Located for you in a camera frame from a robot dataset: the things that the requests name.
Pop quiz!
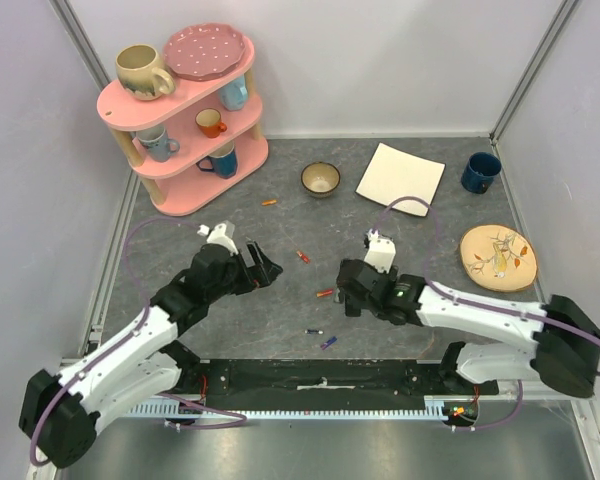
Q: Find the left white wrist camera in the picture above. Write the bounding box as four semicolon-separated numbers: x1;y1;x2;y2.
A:
197;221;239;255

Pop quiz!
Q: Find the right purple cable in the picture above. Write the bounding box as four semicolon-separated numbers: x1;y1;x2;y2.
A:
374;195;600;432

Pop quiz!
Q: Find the blue purple battery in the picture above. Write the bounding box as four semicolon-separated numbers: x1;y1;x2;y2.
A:
320;336;337;350

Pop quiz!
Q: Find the white square plate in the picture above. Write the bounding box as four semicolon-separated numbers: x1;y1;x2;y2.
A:
355;143;445;206

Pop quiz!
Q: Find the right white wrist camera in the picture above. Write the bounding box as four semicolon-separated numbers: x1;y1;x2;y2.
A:
364;229;396;274

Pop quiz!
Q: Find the red battery centre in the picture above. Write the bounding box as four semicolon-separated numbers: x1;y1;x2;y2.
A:
296;250;310;264

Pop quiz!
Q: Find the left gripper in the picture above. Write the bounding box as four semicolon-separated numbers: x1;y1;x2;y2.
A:
207;240;282;302

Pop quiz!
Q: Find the beige brown ceramic bowl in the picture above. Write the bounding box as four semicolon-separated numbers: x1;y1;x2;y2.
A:
300;162;341;198

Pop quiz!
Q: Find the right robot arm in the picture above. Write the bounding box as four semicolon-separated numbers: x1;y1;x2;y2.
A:
336;259;600;398

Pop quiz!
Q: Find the round wooden bird coaster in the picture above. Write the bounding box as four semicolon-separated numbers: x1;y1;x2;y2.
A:
459;224;538;293

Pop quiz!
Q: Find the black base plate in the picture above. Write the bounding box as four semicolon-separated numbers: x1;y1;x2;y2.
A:
171;359;499;412

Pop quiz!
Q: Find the dark blue faceted mug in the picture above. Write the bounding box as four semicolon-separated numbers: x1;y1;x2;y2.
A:
196;141;238;179

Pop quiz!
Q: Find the pink three-tier shelf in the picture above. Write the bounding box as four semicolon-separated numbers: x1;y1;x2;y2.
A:
97;38;269;216

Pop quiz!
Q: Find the grey blue mug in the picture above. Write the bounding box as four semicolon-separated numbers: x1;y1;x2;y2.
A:
136;124;180;162

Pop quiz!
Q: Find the white slotted cable duct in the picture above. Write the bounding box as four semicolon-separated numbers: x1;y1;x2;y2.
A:
124;397;448;421

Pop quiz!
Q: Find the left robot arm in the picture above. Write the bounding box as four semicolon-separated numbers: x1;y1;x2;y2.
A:
18;241;283;468

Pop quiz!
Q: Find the pink polka dot plate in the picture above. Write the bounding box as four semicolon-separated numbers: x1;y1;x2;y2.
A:
162;23;246;82

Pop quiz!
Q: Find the navy blue cup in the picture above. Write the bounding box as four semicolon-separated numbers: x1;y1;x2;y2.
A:
461;152;502;194

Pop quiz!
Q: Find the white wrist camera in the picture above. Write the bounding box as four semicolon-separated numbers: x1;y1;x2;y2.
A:
197;221;239;255
364;229;396;274

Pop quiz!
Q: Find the light blue mug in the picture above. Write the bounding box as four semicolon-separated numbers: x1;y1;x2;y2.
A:
218;75;249;111

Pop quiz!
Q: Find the beige ceramic mug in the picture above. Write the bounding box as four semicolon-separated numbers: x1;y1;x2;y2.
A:
116;44;176;101

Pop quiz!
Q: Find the orange mug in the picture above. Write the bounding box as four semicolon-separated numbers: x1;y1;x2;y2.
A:
195;108;227;138

